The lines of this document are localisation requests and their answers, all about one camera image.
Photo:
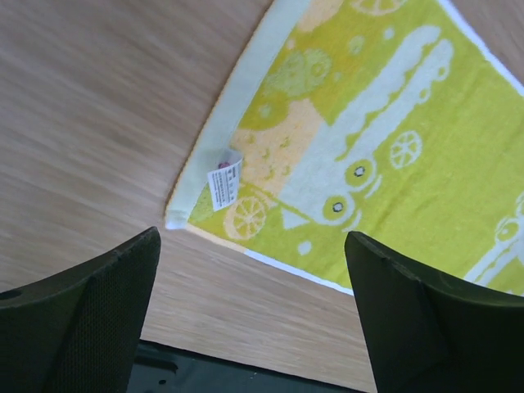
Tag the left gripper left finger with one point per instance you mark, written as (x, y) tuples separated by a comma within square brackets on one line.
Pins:
[(78, 330)]

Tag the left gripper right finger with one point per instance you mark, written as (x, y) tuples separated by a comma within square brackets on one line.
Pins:
[(428, 331)]

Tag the yellow green patterned towel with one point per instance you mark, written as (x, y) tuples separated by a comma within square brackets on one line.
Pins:
[(391, 118)]

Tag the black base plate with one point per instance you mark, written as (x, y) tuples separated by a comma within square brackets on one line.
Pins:
[(161, 368)]

